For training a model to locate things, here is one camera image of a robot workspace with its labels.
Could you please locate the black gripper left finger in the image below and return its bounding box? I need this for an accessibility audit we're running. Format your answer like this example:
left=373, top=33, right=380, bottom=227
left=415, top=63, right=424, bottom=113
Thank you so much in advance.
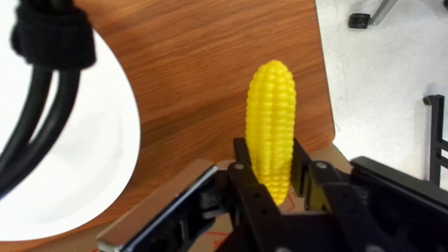
left=226, top=137, right=288, bottom=252

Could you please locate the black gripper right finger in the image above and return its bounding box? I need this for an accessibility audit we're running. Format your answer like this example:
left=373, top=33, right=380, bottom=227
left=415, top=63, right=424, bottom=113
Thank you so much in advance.
left=289, top=138, right=389, bottom=252

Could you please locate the yellow toy corn cob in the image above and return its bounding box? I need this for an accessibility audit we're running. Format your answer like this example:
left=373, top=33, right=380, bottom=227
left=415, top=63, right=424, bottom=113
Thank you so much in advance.
left=243, top=59, right=298, bottom=207

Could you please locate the white bowl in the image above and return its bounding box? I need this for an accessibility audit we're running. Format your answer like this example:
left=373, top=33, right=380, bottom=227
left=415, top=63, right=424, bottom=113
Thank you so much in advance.
left=0, top=0, right=142, bottom=243

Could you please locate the black rack silver edge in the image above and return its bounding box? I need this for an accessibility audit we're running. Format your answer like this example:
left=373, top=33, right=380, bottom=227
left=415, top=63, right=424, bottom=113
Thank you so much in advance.
left=95, top=155, right=448, bottom=252

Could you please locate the black caster wheel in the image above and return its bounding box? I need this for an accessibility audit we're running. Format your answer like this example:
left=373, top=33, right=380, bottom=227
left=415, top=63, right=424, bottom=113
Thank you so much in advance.
left=347, top=11, right=372, bottom=31

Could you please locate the black metal frame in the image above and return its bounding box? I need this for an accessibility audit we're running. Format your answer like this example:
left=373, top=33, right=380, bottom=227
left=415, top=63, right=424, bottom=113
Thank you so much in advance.
left=421, top=94, right=448, bottom=189

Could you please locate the black cable bundle with strap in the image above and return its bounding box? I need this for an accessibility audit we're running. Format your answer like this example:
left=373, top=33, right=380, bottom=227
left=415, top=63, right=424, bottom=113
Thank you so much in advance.
left=0, top=0, right=97, bottom=199

